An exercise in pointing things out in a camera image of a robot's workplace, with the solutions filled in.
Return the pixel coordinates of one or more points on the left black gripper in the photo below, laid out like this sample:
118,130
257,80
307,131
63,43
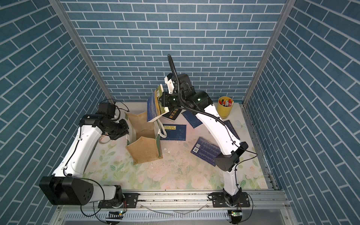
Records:
125,130

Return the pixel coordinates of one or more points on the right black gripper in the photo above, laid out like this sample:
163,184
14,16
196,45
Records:
166,96

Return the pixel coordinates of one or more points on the black book orange title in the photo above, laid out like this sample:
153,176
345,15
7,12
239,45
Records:
172,115

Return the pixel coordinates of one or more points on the colourful landscape cover book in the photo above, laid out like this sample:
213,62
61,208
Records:
154,106

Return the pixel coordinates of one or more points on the dark blue book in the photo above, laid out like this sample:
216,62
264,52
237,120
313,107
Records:
192,119
231,128
206,151
175,132

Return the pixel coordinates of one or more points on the tan canvas tote bag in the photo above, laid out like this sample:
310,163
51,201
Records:
143,140

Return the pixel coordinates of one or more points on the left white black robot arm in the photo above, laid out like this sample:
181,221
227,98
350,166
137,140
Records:
66,185

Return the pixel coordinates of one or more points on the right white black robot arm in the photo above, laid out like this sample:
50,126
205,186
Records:
181,94

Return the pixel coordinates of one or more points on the clear tape roll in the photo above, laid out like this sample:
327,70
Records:
104,139

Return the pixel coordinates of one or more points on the yellow pen cup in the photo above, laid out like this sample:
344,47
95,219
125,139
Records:
224,106

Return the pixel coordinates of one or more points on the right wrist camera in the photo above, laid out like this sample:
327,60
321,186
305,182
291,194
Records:
183,81

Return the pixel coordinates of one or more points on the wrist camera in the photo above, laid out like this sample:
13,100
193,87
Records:
183,81
106,109

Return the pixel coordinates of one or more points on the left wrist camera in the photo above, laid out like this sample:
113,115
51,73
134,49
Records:
106,109

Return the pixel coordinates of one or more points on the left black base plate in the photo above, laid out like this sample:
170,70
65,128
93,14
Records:
128,200

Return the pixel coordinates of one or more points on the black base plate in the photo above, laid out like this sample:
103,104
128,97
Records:
128,200
230,200

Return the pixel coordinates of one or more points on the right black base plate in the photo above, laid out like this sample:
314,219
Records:
230,200

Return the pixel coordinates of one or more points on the aluminium front rail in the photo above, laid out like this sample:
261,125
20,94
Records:
258,207

